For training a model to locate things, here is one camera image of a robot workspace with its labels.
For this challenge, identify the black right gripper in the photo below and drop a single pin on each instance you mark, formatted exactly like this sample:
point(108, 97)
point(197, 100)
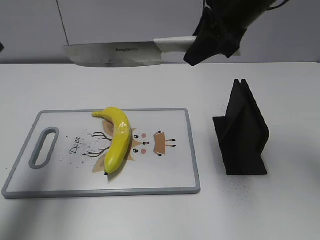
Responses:
point(219, 32)

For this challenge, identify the yellow plastic banana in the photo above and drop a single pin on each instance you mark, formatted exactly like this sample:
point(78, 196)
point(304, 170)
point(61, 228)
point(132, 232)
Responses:
point(122, 135)

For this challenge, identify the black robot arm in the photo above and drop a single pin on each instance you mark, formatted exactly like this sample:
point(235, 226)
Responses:
point(256, 7)

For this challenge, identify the black knife stand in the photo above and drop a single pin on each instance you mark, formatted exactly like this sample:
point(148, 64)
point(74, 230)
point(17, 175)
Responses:
point(242, 133)

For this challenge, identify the white-handled steel kitchen knife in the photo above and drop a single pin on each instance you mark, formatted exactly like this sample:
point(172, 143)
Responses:
point(127, 54)

